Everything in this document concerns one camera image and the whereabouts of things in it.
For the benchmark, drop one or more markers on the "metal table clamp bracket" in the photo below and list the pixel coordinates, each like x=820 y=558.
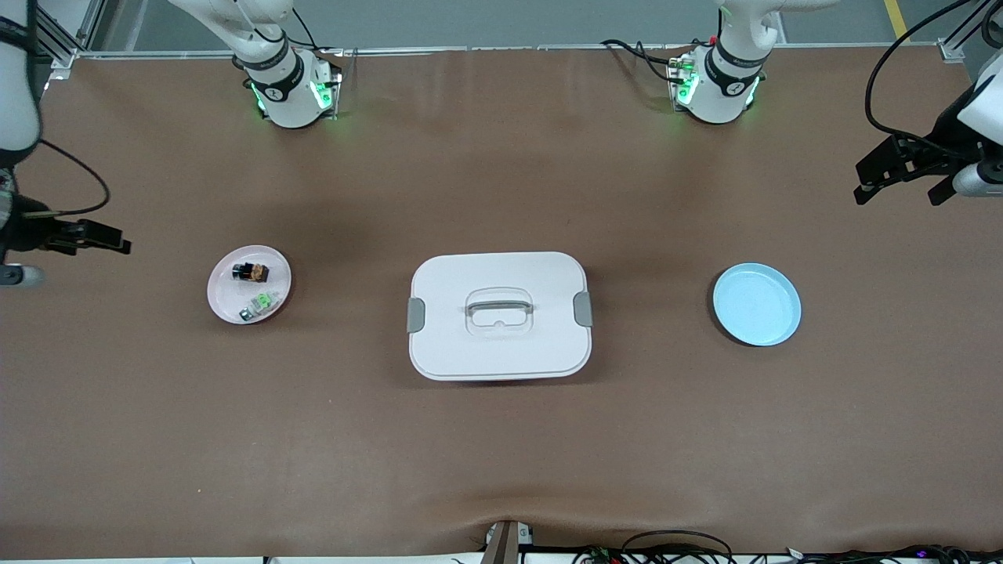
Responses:
x=505 y=544

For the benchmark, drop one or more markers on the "pink round plate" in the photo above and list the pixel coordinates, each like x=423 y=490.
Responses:
x=231 y=294

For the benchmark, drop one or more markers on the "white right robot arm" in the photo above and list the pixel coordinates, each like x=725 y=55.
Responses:
x=286 y=102

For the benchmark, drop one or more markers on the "white lidded box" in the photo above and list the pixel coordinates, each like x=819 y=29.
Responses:
x=501 y=352

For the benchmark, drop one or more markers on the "blue round plate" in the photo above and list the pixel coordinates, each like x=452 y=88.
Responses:
x=756 y=305

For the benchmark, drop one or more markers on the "aluminium frame post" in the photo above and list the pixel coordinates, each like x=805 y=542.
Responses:
x=63 y=47
x=952 y=48

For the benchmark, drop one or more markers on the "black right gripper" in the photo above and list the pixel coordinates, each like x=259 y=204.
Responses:
x=23 y=233

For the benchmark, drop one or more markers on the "metal table edge rail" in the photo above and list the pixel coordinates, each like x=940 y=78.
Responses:
x=509 y=49

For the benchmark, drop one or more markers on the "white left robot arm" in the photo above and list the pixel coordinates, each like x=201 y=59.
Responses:
x=717 y=98

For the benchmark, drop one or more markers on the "green switch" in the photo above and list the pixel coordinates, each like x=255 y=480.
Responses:
x=261 y=305

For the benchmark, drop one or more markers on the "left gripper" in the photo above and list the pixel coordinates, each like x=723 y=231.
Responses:
x=944 y=135

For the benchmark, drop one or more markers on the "orange switch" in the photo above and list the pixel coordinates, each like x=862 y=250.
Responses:
x=251 y=272

